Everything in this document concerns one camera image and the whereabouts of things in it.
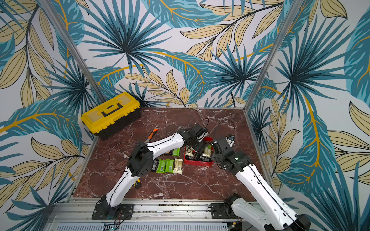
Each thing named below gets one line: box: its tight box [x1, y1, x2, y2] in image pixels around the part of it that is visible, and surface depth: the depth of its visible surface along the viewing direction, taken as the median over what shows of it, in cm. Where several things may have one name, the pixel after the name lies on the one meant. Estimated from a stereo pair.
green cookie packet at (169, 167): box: [164, 159, 175, 174], surface depth 90 cm
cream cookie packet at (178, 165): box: [173, 158, 184, 175], surface depth 90 cm
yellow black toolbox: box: [80, 92, 142, 142], surface depth 96 cm
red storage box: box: [183, 145, 214, 167], surface depth 92 cm
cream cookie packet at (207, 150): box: [202, 144, 212, 158], surface depth 92 cm
